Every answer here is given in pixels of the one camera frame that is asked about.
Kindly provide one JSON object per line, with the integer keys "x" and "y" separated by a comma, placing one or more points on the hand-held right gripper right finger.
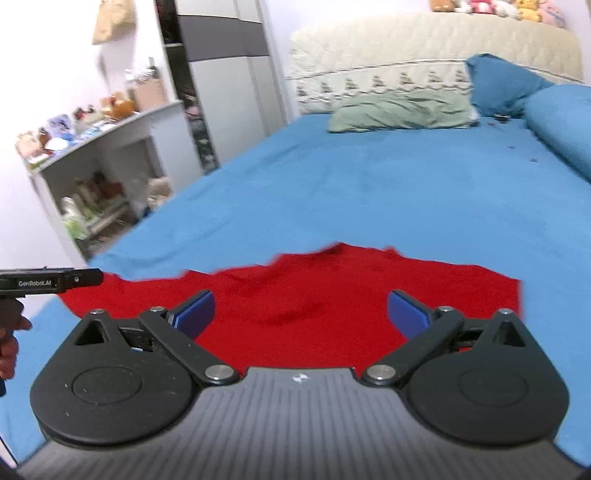
{"x": 406, "y": 314}

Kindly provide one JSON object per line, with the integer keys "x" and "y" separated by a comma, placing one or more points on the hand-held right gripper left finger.
{"x": 197, "y": 313}

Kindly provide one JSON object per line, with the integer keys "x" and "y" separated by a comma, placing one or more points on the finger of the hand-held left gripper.
{"x": 83, "y": 278}

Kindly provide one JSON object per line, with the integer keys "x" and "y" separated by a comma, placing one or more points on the red garment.
{"x": 300, "y": 300}

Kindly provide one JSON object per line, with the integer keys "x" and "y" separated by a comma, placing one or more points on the person's left hand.
{"x": 9, "y": 357}

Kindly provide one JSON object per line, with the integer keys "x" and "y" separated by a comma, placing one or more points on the clutter of shelf bottles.
{"x": 92, "y": 203}

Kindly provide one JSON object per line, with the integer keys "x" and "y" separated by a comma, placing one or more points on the white shelf unit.
{"x": 115, "y": 138}

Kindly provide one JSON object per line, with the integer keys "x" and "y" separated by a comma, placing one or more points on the row of small figurines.
{"x": 55, "y": 136}

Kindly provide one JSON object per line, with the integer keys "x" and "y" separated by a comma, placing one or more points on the brown teddy bear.
{"x": 122, "y": 107}

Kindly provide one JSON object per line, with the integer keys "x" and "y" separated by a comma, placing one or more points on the cardboard box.
{"x": 150, "y": 94}

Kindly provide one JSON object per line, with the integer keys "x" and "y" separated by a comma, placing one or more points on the green pillow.
{"x": 401, "y": 113}

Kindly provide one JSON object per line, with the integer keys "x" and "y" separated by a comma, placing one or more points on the small dark thing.
{"x": 501, "y": 118}

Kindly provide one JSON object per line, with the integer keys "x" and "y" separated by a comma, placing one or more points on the white and grey wardrobe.
{"x": 221, "y": 92}

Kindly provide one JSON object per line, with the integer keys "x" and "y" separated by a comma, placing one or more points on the blue duvet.
{"x": 563, "y": 124}

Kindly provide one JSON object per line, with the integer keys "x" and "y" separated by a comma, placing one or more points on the blue pillow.
{"x": 503, "y": 83}

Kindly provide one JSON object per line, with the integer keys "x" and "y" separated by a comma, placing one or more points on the beige hanging bag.
{"x": 113, "y": 21}

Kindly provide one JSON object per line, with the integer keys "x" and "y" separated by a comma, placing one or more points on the beige padded headboard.
{"x": 392, "y": 46}

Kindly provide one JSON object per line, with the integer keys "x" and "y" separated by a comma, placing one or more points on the brown plush toy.
{"x": 442, "y": 4}

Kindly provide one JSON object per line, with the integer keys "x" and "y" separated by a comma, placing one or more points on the pink and white plush toy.
{"x": 485, "y": 6}

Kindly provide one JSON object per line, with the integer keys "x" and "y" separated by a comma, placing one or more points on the yellow plush toy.
{"x": 526, "y": 9}

